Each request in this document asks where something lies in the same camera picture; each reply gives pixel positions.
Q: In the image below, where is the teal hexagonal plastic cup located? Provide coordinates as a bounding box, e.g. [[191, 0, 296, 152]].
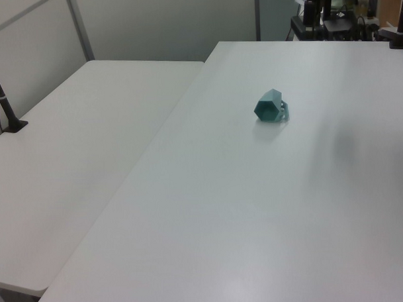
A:
[[253, 87, 292, 124]]

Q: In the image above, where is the small dark upright device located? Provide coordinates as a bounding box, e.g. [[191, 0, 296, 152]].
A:
[[302, 0, 316, 26]]

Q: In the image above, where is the black flat equipment case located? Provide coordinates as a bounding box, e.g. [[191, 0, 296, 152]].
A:
[[288, 14, 322, 42]]

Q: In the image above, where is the black box device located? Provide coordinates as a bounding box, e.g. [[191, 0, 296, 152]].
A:
[[321, 12, 357, 41]]

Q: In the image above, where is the black pole with flat base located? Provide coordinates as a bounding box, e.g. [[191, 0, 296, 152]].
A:
[[0, 49, 29, 134]]

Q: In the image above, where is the black pole with table clamp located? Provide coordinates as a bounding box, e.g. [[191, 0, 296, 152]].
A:
[[373, 0, 403, 52]]

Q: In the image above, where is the tan wooden board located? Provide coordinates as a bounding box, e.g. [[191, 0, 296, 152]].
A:
[[377, 0, 403, 30]]

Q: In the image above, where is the grey metal partition post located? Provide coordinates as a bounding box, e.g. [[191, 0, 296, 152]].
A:
[[66, 0, 96, 62], [253, 0, 263, 42]]

